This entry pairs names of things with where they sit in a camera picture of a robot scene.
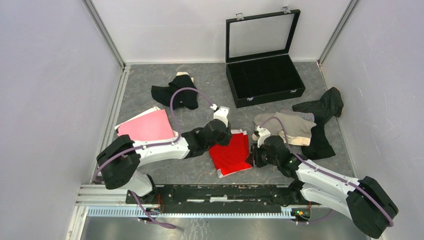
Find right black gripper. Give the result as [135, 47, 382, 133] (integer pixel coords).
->
[244, 141, 280, 169]

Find red boxer briefs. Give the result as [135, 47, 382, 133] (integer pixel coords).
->
[208, 129, 253, 179]

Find beige grey ribbed underwear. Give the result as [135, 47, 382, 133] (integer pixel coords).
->
[253, 112, 316, 146]

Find black underwear with beige band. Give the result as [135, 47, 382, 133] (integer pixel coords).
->
[150, 71, 200, 111]

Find black display case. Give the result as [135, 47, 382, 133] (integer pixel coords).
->
[225, 7, 306, 108]

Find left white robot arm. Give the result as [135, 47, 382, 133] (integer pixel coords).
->
[96, 119, 232, 204]

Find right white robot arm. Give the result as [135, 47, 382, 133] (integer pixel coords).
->
[247, 136, 399, 239]

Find grey striped underwear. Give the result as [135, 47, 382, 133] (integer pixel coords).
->
[280, 109, 315, 122]

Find pink underwear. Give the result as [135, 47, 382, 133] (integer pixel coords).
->
[114, 106, 178, 142]

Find dark striped black underwear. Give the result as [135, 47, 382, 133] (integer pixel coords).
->
[292, 87, 344, 160]

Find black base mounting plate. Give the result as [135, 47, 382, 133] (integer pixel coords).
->
[139, 184, 315, 214]

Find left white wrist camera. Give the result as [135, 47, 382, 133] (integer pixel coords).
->
[210, 104, 230, 127]

